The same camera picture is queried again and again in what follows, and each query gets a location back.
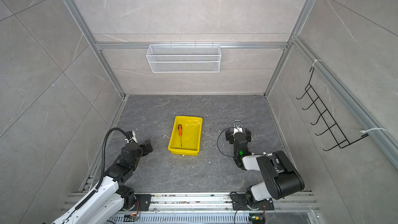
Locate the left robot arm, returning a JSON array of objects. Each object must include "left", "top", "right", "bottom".
[{"left": 53, "top": 139, "right": 153, "bottom": 224}]

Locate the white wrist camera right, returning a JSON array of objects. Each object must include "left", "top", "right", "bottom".
[{"left": 233, "top": 120, "right": 243, "bottom": 133}]

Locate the yellow plastic bin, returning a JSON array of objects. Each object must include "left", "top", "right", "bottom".
[{"left": 168, "top": 116, "right": 203, "bottom": 156}]

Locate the orange handled screwdriver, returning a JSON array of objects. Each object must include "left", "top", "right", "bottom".
[{"left": 178, "top": 124, "right": 182, "bottom": 147}]

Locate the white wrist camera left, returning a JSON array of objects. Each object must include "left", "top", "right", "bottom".
[{"left": 125, "top": 131, "right": 138, "bottom": 143}]

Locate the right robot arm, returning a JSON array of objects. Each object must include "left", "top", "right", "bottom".
[{"left": 223, "top": 125, "right": 305, "bottom": 204}]

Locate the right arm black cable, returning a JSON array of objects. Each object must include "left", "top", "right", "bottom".
[{"left": 217, "top": 127, "right": 237, "bottom": 158}]

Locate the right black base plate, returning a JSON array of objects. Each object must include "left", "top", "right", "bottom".
[{"left": 229, "top": 192, "right": 275, "bottom": 211}]

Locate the aluminium mounting rail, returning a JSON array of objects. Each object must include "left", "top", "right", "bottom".
[{"left": 61, "top": 192, "right": 320, "bottom": 214}]

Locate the black corrugated cable hose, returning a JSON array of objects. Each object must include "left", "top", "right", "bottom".
[{"left": 94, "top": 127, "right": 131, "bottom": 190}]

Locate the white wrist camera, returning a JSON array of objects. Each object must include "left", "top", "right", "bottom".
[
  {"left": 233, "top": 120, "right": 243, "bottom": 133},
  {"left": 125, "top": 131, "right": 138, "bottom": 143}
]

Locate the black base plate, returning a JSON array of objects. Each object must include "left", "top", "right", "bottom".
[
  {"left": 229, "top": 192, "right": 275, "bottom": 211},
  {"left": 122, "top": 194, "right": 152, "bottom": 212}
]

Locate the black wire hook rack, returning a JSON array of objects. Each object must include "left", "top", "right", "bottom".
[{"left": 296, "top": 67, "right": 369, "bottom": 151}]

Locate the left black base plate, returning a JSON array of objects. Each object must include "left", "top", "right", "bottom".
[{"left": 122, "top": 194, "right": 152, "bottom": 212}]

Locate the white wire mesh basket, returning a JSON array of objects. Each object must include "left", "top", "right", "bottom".
[{"left": 146, "top": 44, "right": 222, "bottom": 73}]

